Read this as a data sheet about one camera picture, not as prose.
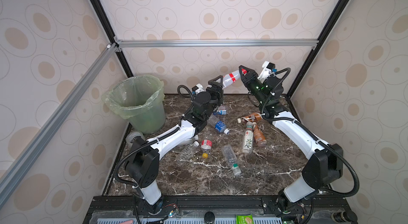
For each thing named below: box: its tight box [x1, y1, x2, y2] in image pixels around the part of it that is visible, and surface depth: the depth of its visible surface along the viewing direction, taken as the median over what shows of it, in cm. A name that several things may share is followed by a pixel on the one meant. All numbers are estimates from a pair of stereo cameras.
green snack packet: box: [235, 213, 254, 224], surface depth 71 cm
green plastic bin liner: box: [102, 74, 167, 134], surface depth 88 cm
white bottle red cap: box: [222, 68, 248, 90], surface depth 73 cm
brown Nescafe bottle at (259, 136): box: [252, 122, 268, 147], surface depth 95 cm
